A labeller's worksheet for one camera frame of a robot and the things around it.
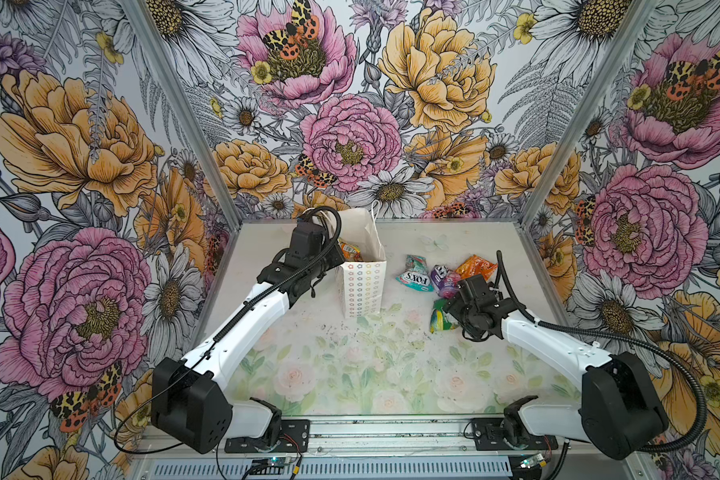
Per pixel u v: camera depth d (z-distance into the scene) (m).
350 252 0.89
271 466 0.73
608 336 0.47
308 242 0.58
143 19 0.72
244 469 0.70
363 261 0.97
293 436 0.73
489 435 0.74
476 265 1.01
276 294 0.52
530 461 0.72
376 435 0.76
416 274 0.99
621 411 0.42
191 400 0.39
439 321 0.91
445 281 0.99
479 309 0.67
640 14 0.72
